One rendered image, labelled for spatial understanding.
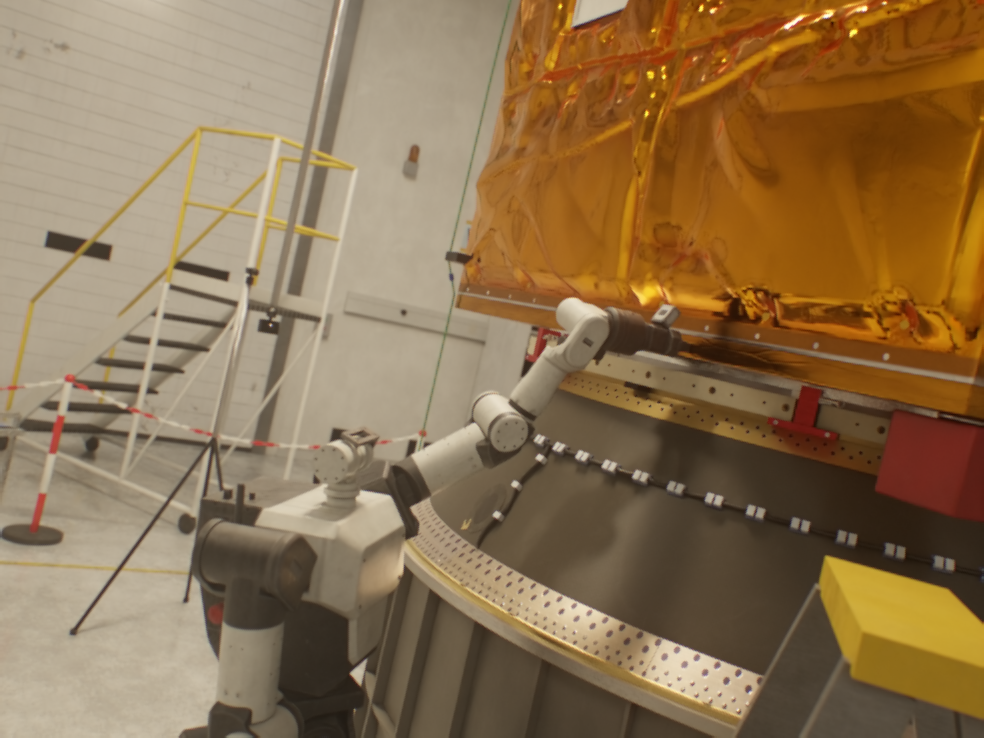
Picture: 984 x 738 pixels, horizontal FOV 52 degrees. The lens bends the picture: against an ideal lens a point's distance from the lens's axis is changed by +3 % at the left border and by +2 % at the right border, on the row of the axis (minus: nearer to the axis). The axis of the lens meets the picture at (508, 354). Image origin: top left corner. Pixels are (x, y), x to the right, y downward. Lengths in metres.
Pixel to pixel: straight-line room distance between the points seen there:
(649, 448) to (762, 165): 0.61
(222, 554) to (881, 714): 0.93
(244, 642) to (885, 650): 0.92
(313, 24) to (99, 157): 2.27
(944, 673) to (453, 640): 1.32
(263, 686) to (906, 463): 1.05
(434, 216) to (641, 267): 8.00
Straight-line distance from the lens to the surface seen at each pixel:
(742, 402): 1.98
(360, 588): 1.66
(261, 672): 1.59
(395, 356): 10.09
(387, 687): 2.49
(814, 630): 1.39
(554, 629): 1.93
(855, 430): 1.95
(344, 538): 1.62
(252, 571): 1.53
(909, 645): 1.03
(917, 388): 1.66
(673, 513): 1.96
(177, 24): 9.53
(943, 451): 1.66
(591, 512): 2.04
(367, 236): 9.89
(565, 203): 2.58
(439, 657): 2.22
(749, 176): 1.99
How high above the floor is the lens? 1.72
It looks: 2 degrees down
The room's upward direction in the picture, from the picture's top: 13 degrees clockwise
